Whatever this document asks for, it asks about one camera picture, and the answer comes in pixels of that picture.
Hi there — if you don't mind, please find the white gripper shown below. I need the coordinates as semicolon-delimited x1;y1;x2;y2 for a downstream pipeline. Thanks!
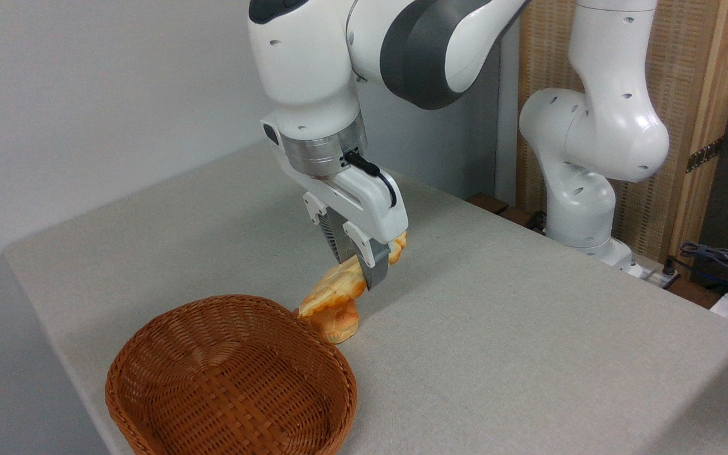
260;114;410;292

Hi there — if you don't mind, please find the long braided bread loaf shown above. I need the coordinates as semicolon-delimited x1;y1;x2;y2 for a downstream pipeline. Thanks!
297;231;409;319

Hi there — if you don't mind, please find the round knotted bread roll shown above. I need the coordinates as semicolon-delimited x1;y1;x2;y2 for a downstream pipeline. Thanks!
301;297;360;345

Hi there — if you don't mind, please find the brown wooden block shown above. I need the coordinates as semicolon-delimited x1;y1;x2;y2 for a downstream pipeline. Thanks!
468;194;511;215

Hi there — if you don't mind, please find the grey tablecloth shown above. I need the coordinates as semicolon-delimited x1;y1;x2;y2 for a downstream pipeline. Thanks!
3;140;728;455

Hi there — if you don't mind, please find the brown wicker basket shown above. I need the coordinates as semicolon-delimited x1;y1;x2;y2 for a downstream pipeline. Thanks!
105;294;358;455

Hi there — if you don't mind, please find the white power strip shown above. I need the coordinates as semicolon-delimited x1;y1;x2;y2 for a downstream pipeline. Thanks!
628;255;679;289

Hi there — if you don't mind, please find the metal screen hinge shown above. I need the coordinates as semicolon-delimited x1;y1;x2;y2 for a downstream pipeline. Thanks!
686;137;724;174

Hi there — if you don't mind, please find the wooden rattan folding screen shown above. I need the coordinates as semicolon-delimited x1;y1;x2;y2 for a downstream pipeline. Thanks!
516;0;728;264

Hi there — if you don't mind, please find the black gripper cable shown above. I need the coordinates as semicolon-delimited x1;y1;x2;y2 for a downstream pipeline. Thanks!
344;150;399;210

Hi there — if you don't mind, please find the bundle of dark cables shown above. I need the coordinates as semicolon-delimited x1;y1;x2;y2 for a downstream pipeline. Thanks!
666;241;728;286

